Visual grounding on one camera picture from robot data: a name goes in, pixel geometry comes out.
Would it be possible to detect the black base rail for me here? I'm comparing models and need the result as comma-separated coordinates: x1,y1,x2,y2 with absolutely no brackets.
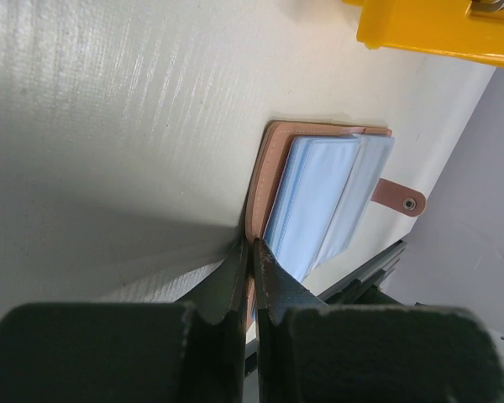
318,240,407,306

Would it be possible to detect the yellow plastic bin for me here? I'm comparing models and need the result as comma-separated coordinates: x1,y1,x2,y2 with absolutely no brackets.
348,0,504,68

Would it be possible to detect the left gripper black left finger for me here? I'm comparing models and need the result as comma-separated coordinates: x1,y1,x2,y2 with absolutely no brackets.
0,240,248,402

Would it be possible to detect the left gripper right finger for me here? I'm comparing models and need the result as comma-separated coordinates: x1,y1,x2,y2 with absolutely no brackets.
254,239,504,402

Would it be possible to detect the brown leather card holder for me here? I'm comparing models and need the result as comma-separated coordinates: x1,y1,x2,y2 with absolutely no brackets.
245,121,427,281

